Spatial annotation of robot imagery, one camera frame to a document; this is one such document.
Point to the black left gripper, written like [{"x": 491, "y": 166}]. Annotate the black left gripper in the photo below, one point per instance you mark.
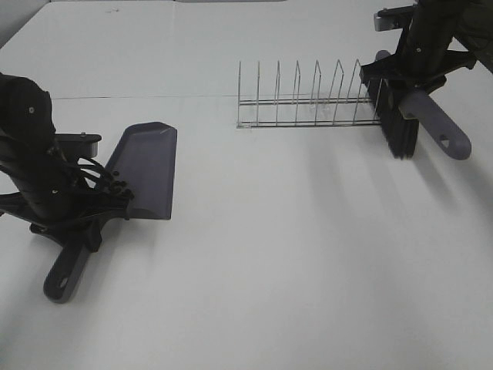
[{"x": 51, "y": 190}]

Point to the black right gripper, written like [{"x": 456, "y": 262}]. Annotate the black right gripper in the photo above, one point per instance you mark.
[{"x": 424, "y": 56}]

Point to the pile of coffee beans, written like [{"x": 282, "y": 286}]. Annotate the pile of coffee beans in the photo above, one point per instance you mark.
[{"x": 118, "y": 187}]

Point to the grey hand brush black bristles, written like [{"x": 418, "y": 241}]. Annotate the grey hand brush black bristles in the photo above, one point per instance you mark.
[{"x": 403, "y": 108}]

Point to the grey plastic dustpan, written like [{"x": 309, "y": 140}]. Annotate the grey plastic dustpan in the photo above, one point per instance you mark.
[{"x": 145, "y": 157}]

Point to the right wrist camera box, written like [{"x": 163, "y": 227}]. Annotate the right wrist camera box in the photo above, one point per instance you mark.
[{"x": 388, "y": 19}]

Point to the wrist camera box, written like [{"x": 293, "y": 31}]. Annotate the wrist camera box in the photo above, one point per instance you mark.
[
  {"x": 388, "y": 19},
  {"x": 78, "y": 145}
]

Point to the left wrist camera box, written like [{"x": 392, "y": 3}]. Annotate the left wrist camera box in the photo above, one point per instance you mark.
[{"x": 78, "y": 145}]

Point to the chrome wire dish rack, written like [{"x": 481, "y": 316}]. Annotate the chrome wire dish rack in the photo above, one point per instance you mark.
[{"x": 338, "y": 100}]

